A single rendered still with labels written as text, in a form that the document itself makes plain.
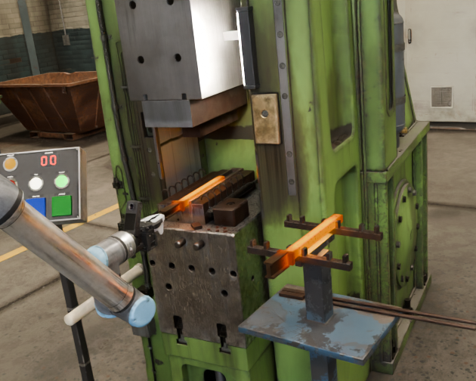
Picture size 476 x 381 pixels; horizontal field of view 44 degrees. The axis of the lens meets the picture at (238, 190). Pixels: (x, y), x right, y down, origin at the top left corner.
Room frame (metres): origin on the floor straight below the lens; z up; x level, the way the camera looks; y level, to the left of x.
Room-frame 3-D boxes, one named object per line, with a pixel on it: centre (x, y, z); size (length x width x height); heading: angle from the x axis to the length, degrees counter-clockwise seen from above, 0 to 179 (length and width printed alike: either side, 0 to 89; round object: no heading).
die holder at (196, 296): (2.21, 0.06, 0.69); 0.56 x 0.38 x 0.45; 151
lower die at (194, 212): (2.22, 0.11, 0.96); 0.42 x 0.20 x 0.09; 151
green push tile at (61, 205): (2.11, 0.66, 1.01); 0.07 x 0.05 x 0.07; 86
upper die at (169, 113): (2.22, 0.11, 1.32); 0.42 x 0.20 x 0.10; 151
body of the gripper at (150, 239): (1.77, 0.34, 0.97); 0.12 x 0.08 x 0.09; 151
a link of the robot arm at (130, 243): (1.70, 0.37, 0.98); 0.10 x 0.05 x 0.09; 61
